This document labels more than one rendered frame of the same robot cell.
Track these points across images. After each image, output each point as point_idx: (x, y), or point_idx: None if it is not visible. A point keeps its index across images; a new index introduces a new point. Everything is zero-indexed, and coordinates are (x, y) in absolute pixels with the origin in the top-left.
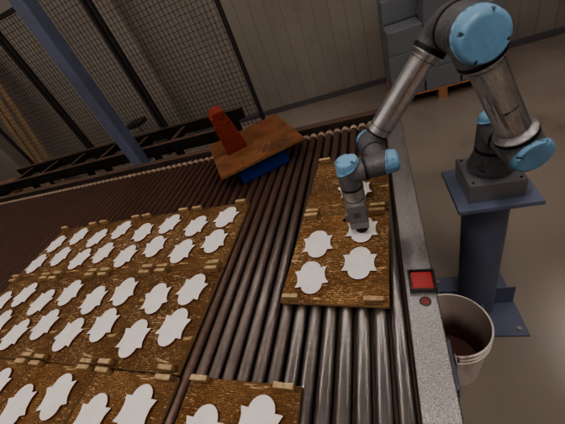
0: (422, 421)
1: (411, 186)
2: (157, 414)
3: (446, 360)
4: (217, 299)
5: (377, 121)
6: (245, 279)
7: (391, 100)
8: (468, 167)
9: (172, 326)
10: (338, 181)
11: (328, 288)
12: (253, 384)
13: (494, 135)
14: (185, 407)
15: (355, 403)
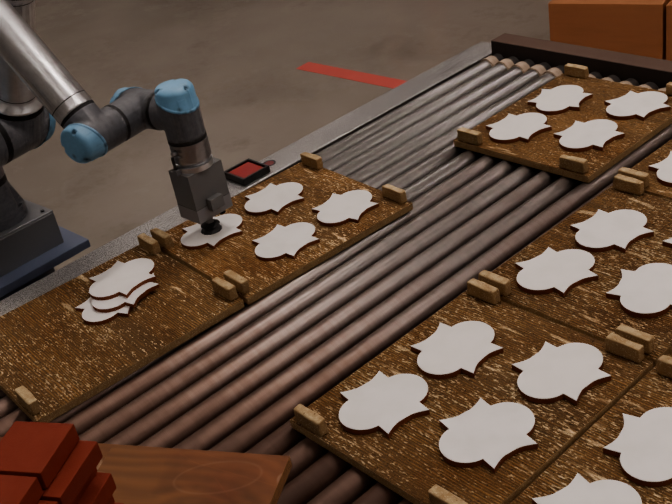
0: (375, 116)
1: (61, 270)
2: (650, 161)
3: (315, 132)
4: (513, 255)
5: (77, 83)
6: (443, 260)
7: (51, 52)
8: (11, 217)
9: (612, 227)
10: (100, 334)
11: (340, 192)
12: (504, 152)
13: (25, 107)
14: (605, 157)
15: (415, 136)
